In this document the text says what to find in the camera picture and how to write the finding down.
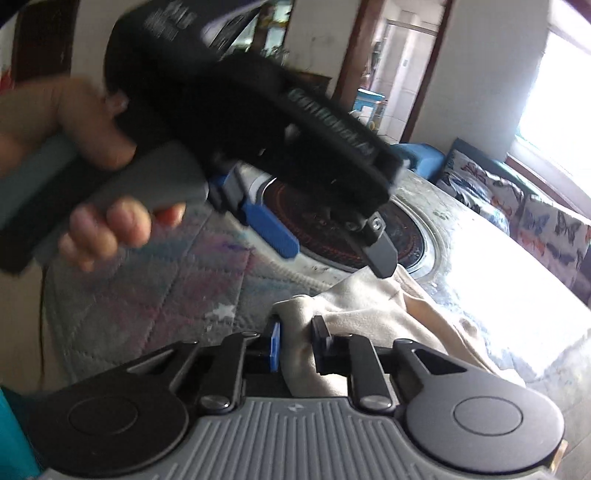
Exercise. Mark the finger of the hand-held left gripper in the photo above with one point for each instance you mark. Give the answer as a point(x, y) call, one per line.
point(381, 254)
point(272, 230)

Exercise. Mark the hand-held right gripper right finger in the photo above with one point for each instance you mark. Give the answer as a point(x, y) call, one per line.
point(319, 344)

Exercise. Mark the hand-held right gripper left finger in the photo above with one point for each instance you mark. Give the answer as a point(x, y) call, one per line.
point(275, 346)

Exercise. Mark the cream sweatshirt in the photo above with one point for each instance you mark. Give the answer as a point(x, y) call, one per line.
point(369, 314)

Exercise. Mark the person's left hand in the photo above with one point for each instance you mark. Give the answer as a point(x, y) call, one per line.
point(46, 115)

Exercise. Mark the round dark hotplate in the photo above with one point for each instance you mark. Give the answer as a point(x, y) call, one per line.
point(323, 244)

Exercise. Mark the grey star quilted table cover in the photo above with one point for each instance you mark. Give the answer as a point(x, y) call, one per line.
point(184, 286)

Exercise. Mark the blue sofa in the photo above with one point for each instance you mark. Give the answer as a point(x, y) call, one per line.
point(425, 159)

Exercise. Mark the dark wooden shelf cabinet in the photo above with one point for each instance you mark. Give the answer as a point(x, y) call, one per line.
point(314, 83)

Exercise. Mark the butterfly print cushion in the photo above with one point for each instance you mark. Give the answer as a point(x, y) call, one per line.
point(554, 235)
point(471, 184)

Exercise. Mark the blue cabinet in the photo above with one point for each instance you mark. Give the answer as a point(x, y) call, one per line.
point(367, 99)

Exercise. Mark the window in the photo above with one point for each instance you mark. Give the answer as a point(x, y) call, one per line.
point(568, 92)

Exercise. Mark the teal cloth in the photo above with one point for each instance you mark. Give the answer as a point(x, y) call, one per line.
point(14, 434)

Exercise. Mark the dark wooden door frame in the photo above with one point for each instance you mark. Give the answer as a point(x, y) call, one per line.
point(351, 55)

